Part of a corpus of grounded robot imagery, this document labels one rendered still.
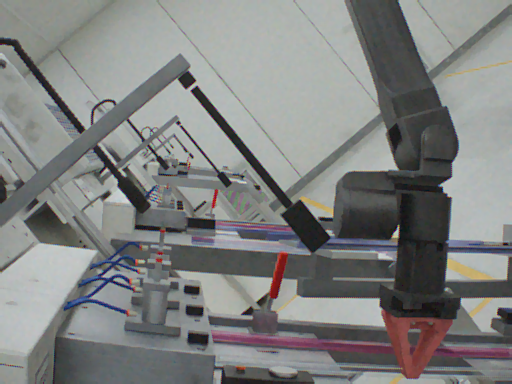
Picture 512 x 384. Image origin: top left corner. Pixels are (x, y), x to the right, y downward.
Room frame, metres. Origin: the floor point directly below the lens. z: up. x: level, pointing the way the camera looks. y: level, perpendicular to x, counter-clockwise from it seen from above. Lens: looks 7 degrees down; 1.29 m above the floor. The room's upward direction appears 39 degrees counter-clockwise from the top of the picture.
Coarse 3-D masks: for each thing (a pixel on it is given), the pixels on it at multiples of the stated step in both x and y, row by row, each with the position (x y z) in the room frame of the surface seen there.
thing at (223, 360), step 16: (304, 368) 0.76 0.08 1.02; (320, 368) 0.76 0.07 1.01; (336, 368) 0.76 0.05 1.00; (352, 368) 0.76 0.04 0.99; (368, 368) 0.76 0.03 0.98; (384, 368) 0.76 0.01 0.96; (400, 368) 0.76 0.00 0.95; (432, 368) 0.77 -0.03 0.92; (448, 368) 0.77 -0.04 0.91; (464, 368) 0.77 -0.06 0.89; (480, 368) 0.78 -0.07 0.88; (496, 368) 0.78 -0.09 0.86
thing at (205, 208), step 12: (132, 132) 6.82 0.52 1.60; (180, 144) 7.09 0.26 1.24; (132, 168) 6.71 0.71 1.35; (180, 168) 6.72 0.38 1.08; (192, 168) 6.72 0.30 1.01; (204, 168) 7.21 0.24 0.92; (228, 168) 7.47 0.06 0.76; (144, 180) 6.71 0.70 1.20; (180, 192) 7.41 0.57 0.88; (204, 204) 7.22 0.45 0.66; (216, 204) 6.87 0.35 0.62; (252, 204) 7.46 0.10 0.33; (216, 216) 6.72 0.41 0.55; (264, 216) 6.69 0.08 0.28
